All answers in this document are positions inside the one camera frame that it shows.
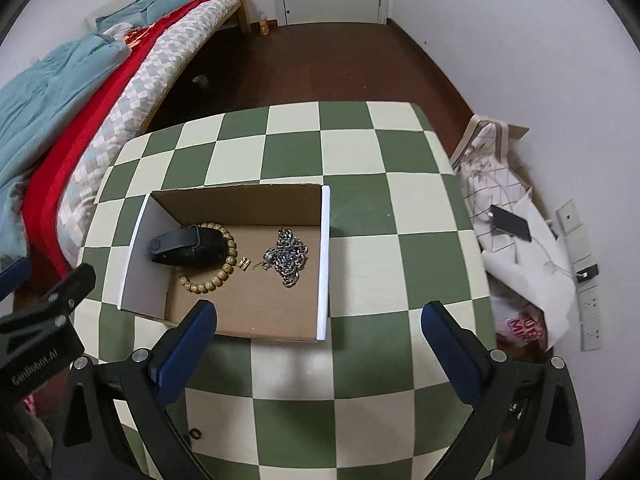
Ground blue duvet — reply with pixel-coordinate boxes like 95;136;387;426
0;35;132;261

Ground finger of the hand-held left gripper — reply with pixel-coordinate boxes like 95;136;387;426
0;262;97;336
0;256;31;302

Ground bed with red sheet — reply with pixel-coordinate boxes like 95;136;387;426
20;0;231;281

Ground black phone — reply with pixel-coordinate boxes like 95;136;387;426
489;204;533;243

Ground wooden bead bracelet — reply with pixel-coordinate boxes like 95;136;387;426
178;222;238;296

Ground white wall switch plate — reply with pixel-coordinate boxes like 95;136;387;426
565;227;594;263
556;199;583;233

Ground white charging cable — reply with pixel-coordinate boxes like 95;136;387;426
520;240;581;277

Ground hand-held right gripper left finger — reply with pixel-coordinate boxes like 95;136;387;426
51;300;218;480

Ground white wall socket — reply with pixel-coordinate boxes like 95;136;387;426
581;320;601;352
577;287;601;321

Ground white paper bag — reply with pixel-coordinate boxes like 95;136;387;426
482;190;576;353

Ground green checkered tablecloth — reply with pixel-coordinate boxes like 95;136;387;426
72;101;496;480

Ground white quilted bag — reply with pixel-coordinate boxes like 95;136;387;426
450;114;531;256

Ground grey checkered quilt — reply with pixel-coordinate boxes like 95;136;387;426
56;0;246;256

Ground chunky silver chain bracelet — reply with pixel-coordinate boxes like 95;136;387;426
272;228;310;288

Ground white cardboard box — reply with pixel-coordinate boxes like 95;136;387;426
117;183;332;342

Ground red and white snack packet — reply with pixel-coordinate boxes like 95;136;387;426
495;307;548;348

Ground black smart band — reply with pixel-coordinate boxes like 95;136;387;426
148;225;221;267

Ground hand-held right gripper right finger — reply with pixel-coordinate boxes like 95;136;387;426
421;301;587;480

